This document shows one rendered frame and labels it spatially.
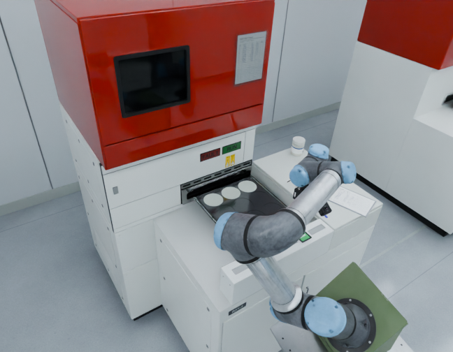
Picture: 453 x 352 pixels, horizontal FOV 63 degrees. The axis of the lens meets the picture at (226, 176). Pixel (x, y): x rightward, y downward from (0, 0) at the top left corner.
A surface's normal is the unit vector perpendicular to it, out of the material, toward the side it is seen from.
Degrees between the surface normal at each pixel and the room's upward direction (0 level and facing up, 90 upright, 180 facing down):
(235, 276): 0
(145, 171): 90
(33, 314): 0
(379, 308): 45
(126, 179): 90
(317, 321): 41
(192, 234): 0
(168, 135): 90
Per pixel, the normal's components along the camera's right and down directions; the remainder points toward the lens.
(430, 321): 0.04, -0.80
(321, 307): -0.52, -0.41
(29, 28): 0.55, 0.52
